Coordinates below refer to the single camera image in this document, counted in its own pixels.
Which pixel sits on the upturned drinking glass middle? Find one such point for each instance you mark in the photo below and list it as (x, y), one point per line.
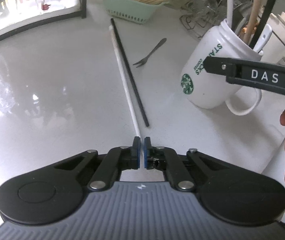
(27, 7)

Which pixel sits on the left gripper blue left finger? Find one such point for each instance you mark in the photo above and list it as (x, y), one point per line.
(112, 165)

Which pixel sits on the black dish rack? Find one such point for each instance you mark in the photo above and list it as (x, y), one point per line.
(16, 23)

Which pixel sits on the white chopstick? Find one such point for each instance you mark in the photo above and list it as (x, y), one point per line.
(124, 81)
(229, 12)

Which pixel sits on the black chopstick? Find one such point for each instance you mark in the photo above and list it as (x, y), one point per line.
(129, 72)
(266, 13)

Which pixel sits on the wire glass drying rack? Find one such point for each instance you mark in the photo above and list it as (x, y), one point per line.
(201, 15)

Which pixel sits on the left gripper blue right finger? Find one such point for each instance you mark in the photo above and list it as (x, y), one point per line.
(170, 163)

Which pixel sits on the brown wooden chopstick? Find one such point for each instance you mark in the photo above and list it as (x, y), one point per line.
(252, 20)

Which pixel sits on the white electric cooker pot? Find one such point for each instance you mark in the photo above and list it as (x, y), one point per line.
(274, 50)

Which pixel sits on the white ceramic utensil jar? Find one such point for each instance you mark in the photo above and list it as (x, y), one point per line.
(204, 82)

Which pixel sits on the white ceramic soup spoon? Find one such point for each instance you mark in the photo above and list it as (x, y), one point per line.
(263, 38)

